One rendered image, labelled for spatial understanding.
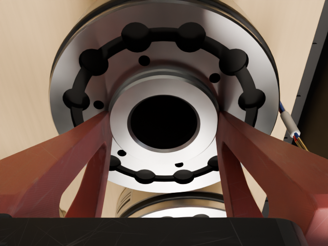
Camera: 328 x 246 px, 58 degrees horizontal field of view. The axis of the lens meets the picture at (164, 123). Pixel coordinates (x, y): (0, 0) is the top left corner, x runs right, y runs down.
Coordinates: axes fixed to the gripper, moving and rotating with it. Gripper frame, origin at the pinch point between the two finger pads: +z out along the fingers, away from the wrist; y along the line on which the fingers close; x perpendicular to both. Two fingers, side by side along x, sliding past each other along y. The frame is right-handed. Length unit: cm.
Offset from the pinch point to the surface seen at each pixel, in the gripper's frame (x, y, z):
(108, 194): 8.9, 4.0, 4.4
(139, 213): 7.1, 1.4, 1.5
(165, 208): 6.3, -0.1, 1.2
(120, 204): 8.5, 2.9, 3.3
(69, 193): 8.8, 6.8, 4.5
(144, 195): 6.7, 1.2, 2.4
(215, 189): 6.1, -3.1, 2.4
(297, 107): 1.6, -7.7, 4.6
